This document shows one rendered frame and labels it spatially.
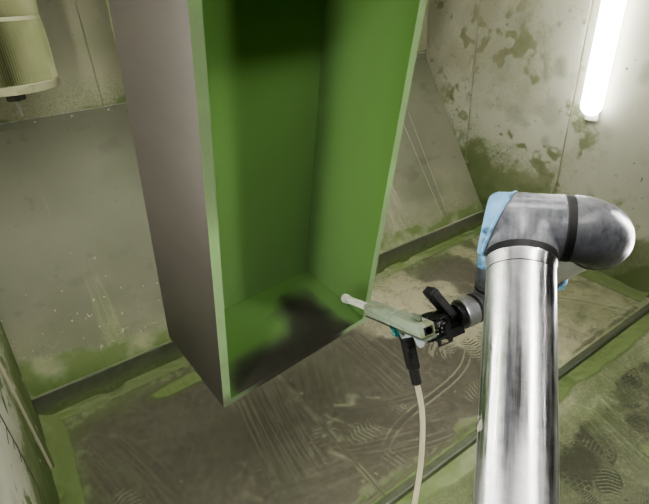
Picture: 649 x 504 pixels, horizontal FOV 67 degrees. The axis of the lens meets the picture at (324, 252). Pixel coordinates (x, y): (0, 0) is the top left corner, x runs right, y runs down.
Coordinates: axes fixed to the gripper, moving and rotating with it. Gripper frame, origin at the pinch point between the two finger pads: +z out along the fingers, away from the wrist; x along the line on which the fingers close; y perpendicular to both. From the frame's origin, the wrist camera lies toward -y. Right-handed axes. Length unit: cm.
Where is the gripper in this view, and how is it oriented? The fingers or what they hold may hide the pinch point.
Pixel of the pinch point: (401, 331)
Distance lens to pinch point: 138.1
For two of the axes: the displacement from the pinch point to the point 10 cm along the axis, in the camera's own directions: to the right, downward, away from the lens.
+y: 2.2, 9.6, 1.9
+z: -8.8, 2.8, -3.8
